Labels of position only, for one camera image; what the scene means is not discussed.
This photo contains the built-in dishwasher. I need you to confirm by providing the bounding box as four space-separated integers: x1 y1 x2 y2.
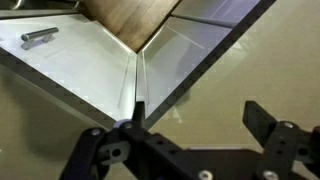
0 0 81 18

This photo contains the steel bar cabinet handle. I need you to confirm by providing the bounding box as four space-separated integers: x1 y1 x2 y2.
20 26 60 51

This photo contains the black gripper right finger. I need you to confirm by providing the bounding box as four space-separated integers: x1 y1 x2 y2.
242 100 320 180

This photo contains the steel wine cooler handle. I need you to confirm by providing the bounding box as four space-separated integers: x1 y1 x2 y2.
9 0 25 10

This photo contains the white base cabinet front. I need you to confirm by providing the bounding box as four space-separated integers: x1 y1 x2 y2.
170 0 263 29

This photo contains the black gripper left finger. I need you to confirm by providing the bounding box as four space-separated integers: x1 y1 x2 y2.
59 101 201 180

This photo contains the white cabinet door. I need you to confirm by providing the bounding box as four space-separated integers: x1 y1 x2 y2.
0 13 138 123
135 16 234 119

